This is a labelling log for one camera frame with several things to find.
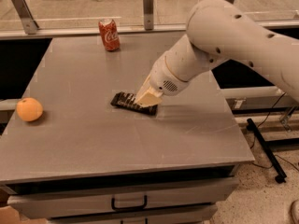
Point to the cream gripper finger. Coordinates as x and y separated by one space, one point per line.
148 96

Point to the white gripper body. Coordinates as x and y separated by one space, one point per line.
163 76

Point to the black rxbar chocolate bar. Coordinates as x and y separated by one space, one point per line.
126 101

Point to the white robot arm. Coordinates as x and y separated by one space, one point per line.
217 31

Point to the red coke can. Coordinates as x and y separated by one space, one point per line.
109 34

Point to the grey upper drawer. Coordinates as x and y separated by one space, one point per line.
97 201

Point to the grey drawer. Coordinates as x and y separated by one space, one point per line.
188 214
97 201

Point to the orange fruit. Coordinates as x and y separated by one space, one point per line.
29 109

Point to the grey lower drawer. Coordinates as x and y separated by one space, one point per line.
188 214

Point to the black floor stand leg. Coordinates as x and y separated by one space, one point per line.
281 176

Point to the middle metal railing bracket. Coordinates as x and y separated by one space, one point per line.
148 14

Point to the black drawer handle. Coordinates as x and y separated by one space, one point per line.
131 205

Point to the left metal railing bracket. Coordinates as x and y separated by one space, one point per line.
28 22

